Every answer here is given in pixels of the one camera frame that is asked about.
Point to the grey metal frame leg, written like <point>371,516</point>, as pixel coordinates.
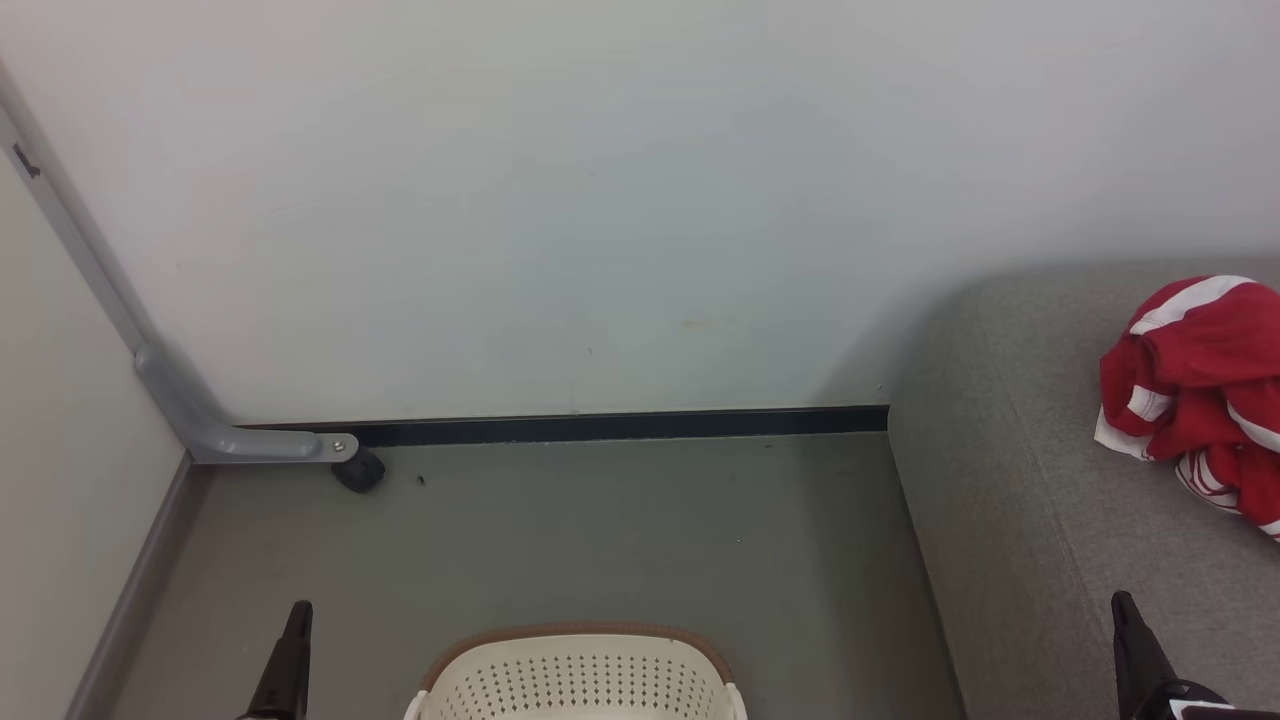
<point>170,390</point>

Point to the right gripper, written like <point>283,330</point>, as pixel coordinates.
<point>1200,703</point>

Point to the red printed shirt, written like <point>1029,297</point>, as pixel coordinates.
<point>1200,400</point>

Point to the black caster wheel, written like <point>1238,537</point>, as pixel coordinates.
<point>360,472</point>

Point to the white perforated laundry basket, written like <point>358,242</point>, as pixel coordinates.
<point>580,685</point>

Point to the dark wall baseboard strip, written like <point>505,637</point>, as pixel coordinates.
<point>600,425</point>

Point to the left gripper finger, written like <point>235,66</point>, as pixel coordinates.
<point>285,670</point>

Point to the grey fabric sofa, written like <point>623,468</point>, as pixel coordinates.
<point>1050,560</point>

